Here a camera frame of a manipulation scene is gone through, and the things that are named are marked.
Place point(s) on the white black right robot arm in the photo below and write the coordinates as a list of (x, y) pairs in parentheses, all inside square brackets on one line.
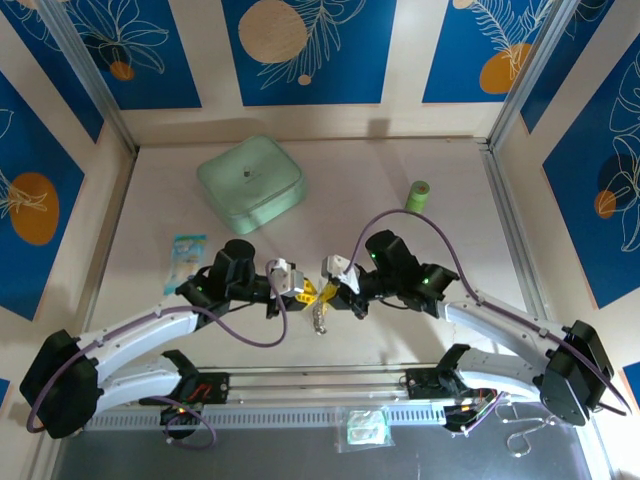
[(495, 320)]

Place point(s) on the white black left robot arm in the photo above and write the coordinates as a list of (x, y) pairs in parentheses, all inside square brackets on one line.
[(135, 330)]

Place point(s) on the blue snack packet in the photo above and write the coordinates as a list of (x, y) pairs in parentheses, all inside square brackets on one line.
[(187, 255)]

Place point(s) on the mint green zip case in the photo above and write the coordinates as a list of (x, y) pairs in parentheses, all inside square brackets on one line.
[(250, 185)]

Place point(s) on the clear plastic bag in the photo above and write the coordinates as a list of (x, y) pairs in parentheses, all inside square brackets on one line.
[(365, 429)]

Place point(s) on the grey metal sheet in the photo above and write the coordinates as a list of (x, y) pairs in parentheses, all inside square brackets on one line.
[(250, 460)]

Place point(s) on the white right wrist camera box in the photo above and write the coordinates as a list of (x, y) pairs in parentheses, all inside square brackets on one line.
[(342, 272)]

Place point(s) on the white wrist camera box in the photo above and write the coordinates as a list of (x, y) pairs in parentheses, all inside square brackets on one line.
[(342, 272), (285, 280)]

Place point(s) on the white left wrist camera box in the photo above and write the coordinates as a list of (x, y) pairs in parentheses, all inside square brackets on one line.
[(285, 280)]

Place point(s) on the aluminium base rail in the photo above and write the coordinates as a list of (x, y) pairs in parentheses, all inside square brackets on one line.
[(320, 380)]

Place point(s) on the aluminium side rail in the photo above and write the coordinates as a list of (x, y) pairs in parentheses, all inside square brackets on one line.
[(510, 225)]

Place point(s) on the aluminium frame post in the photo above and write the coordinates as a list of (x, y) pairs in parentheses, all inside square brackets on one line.
[(90, 75), (530, 75)]

